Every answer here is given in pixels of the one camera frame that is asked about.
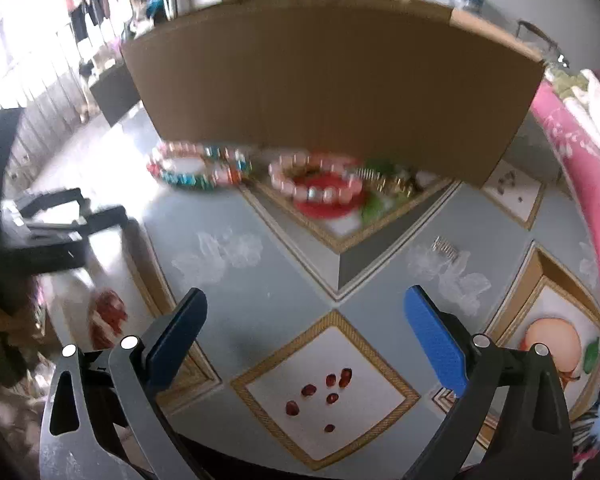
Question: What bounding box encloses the pile of bags and clothes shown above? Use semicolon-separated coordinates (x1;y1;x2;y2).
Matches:
97;0;173;68

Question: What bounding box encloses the brown cardboard box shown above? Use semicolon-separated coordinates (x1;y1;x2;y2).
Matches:
121;0;548;188

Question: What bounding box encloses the fruit print tablecloth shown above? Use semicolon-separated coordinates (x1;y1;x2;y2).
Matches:
40;150;600;480

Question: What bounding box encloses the gold chain jewelry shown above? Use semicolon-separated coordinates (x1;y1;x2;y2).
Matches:
364;166;417;197

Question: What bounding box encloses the multicolour bead bracelet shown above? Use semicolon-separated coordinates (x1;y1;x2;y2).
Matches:
147;141;253;192

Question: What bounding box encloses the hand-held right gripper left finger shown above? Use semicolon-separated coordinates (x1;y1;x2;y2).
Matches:
39;287;209;480

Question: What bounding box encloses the grey cabinet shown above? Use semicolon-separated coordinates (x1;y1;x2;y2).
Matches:
89;62;143;128

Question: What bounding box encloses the pink floral blanket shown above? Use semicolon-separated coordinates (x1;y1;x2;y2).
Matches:
530;80;600;480

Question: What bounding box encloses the metal frame chair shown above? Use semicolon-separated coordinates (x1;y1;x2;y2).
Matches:
517;20;563;63

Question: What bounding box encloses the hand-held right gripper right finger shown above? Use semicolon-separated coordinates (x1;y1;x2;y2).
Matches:
402;285;576;480

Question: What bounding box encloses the green fluffy blanket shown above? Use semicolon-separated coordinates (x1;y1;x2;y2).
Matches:
547;67;588;98

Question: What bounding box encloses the pink bead bracelet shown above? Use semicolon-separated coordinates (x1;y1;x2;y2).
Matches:
269;150;366;206

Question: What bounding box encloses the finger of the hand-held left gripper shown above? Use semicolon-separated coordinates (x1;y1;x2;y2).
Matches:
27;204;129;243
15;187;91;226

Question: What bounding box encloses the balcony metal railing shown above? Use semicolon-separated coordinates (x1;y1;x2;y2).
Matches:
0;20;101;196

